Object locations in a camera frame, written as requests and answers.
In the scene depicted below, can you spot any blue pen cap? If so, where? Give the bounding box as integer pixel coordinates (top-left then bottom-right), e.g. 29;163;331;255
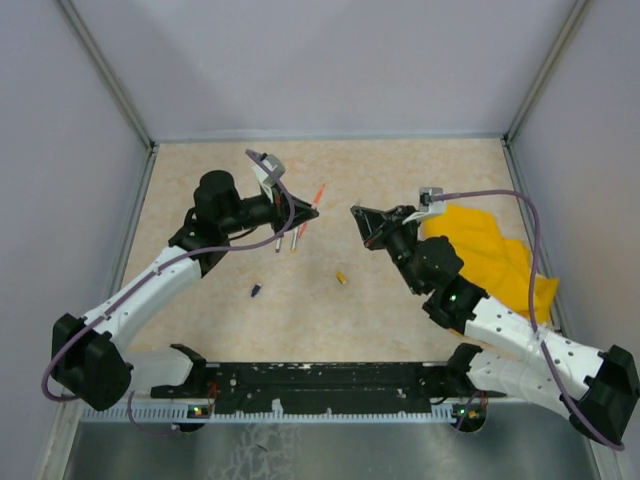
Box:
250;283;262;298

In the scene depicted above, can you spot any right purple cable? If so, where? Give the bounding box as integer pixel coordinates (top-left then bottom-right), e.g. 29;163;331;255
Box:
429;188;626;452

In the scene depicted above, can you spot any yellow cloth bag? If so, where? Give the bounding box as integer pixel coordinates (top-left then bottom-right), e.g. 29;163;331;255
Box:
423;205;532;318

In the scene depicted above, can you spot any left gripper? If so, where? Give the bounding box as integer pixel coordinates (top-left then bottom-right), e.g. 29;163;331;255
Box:
220;181;318;238

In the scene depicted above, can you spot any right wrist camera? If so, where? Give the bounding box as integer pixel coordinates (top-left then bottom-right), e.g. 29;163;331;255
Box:
403;187;446;224

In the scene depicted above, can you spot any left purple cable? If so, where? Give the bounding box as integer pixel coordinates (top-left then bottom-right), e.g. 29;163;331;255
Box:
39;148;296;439

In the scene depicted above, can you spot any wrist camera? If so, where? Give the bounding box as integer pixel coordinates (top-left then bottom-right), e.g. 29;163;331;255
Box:
246;150;286;202
403;187;446;224

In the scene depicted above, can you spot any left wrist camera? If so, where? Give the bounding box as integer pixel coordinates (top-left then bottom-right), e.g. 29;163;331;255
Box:
246;150;286;202

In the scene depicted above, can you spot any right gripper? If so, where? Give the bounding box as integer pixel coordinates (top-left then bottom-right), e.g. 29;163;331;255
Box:
354;205;425;295

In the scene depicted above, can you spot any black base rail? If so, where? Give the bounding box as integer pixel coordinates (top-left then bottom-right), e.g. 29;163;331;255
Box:
151;362;474;415

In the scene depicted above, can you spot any orange pen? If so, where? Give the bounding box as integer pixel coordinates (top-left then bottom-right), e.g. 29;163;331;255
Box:
298;182;327;239

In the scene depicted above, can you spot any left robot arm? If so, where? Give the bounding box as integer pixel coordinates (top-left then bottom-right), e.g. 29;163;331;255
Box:
41;170;319;411

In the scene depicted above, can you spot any white slotted cable duct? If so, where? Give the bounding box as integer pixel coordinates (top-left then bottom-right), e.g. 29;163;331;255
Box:
79;402;486;425

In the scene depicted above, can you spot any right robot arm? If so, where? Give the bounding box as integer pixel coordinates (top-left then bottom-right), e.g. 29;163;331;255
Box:
350;205;639;450

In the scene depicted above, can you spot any white yellow marker pen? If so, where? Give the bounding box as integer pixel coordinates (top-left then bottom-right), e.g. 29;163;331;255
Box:
290;227;300;253

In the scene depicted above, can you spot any purple cable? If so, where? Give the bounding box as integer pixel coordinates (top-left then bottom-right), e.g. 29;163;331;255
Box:
39;148;296;439
429;188;626;452

